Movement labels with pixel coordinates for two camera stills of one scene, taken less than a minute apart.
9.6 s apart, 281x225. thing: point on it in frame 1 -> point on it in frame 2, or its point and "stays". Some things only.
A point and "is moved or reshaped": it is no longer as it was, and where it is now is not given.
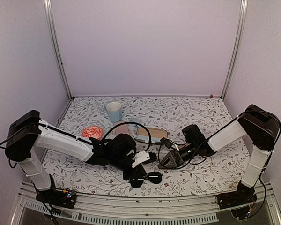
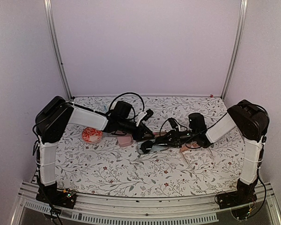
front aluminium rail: (89, 208) stays
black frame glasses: (153, 177) -> (146, 146)
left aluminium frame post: (50, 17) stays
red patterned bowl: (94, 131) stays
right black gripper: (172, 155) -> (175, 138)
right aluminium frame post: (242, 25) stays
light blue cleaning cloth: (145, 138) is moved or reshaped
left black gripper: (139, 171) -> (138, 135)
